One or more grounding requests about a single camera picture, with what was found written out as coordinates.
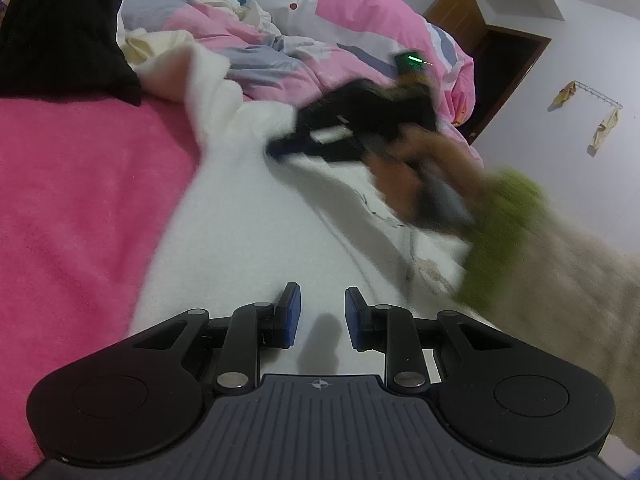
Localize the pink floral bed sheet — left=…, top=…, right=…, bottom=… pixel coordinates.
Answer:
left=0, top=95, right=211, bottom=471

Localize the wooden door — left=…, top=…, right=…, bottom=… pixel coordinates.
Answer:
left=422, top=0, right=552, bottom=146

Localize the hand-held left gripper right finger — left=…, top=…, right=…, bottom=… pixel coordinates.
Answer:
left=345, top=286, right=508, bottom=397

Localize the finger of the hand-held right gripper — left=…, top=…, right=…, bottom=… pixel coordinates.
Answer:
left=266, top=130, right=313, bottom=159

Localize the person's right hand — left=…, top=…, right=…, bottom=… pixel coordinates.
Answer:
left=367, top=125, right=493, bottom=227

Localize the yellow hanging cloth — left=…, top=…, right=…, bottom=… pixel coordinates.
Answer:
left=589, top=107, right=622, bottom=157
left=549, top=82, right=577, bottom=111

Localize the pink patterned duvet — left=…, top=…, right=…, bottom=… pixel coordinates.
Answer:
left=117, top=0, right=476, bottom=133

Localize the black folded garment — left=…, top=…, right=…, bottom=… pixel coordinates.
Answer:
left=0, top=0, right=143, bottom=108

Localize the white sweater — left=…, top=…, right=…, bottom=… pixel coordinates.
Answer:
left=120, top=30, right=501, bottom=381

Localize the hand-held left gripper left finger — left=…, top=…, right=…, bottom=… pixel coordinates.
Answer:
left=132, top=282, right=303, bottom=396

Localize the white wall hook rack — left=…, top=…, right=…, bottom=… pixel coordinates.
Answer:
left=572, top=80, right=624, bottom=109

